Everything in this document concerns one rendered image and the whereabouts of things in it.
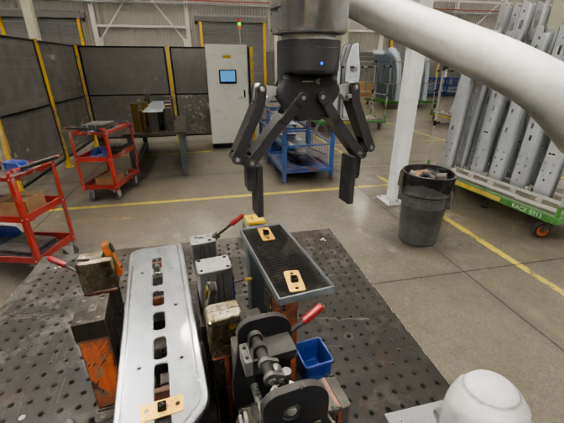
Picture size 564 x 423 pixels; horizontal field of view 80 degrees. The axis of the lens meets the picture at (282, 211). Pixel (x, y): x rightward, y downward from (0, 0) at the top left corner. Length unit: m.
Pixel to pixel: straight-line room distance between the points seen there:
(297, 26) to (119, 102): 7.94
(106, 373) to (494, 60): 1.13
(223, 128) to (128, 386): 6.71
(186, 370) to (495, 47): 0.82
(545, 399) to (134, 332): 2.13
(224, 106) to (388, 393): 6.59
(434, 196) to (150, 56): 6.47
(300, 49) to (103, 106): 8.03
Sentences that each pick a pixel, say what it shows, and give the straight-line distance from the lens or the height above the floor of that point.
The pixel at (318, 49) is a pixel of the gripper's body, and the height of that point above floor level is 1.65.
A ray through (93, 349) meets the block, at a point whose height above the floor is 0.93.
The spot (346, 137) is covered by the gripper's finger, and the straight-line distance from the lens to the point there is 0.47.
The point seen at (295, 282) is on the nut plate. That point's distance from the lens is 0.81.
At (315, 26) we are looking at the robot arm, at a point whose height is 1.67.
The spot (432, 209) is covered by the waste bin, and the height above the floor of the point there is 0.41.
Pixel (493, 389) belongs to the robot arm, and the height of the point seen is 1.02.
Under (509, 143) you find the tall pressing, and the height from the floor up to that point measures 0.77.
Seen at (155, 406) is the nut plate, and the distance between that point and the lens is 0.82.
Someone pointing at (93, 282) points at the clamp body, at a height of 0.98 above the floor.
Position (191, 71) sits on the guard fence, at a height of 1.50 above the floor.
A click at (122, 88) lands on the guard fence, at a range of 8.24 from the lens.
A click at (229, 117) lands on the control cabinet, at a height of 0.63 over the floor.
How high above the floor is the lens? 1.64
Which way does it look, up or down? 24 degrees down
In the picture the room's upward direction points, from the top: straight up
